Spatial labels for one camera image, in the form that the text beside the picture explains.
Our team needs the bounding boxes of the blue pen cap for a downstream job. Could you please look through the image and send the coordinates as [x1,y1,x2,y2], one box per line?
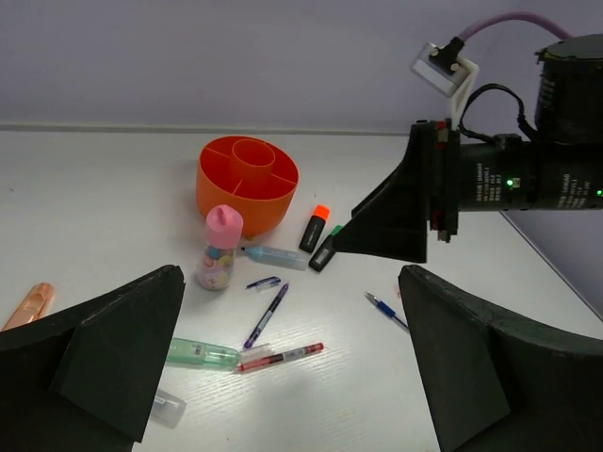
[245,276,282,292]

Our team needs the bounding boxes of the orange translucent highlighter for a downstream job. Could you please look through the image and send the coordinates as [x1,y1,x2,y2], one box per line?
[150,389,187,428]

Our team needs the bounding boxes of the red gel pen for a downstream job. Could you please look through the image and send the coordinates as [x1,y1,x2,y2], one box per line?
[236,343,324,373]

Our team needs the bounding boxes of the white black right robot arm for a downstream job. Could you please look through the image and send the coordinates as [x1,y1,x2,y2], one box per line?
[333,34,602,264]

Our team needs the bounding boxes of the black highlighter orange cap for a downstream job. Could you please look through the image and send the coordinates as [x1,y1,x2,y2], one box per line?
[299,204,330,253]

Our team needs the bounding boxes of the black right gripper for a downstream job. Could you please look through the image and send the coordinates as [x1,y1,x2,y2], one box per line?
[334,121,539,264]

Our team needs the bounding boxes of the clear red pen cap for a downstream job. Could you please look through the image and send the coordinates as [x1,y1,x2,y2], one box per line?
[239,343,273,364]

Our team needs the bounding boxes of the pink capped sticker bottle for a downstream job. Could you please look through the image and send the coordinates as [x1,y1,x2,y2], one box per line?
[197,204,244,291]

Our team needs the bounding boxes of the purple gel pen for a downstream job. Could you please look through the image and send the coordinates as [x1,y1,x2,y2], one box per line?
[243,282,290,349]

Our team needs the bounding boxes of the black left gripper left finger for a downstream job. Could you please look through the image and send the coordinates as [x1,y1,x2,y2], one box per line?
[1,265,185,451]

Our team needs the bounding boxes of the blue translucent highlighter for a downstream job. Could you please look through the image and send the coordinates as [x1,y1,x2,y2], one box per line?
[240,246,307,271]

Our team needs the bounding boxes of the green translucent highlighter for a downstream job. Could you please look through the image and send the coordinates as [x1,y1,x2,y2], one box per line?
[166,338,240,370]

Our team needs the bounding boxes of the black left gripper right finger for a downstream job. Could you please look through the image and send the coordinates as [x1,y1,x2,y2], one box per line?
[399,265,602,451]

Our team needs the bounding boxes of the black highlighter green cap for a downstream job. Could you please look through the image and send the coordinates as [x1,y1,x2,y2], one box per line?
[308,225,343,273]

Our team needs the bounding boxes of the orange round divided organizer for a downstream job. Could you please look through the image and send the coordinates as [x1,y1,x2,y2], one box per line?
[196,136,300,237]

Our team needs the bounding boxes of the blue ballpoint pen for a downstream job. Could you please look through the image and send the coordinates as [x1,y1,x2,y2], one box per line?
[365,292,410,332]

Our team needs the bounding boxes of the rose gold marker cap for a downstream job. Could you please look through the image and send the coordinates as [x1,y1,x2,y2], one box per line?
[2,282,55,331]

